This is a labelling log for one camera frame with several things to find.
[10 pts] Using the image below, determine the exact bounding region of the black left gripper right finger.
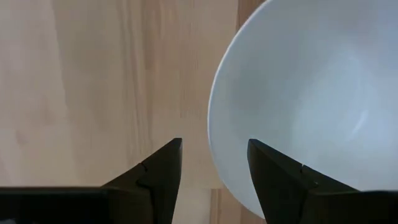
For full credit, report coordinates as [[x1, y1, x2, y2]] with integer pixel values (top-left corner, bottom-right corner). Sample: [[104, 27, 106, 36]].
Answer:
[[247, 138, 398, 224]]

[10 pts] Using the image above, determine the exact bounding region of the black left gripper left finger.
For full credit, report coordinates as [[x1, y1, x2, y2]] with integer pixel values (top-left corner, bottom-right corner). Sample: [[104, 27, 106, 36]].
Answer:
[[0, 138, 183, 224]]

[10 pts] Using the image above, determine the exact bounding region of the white bowl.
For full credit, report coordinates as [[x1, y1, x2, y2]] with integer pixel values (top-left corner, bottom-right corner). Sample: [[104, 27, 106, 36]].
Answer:
[[207, 0, 398, 220]]

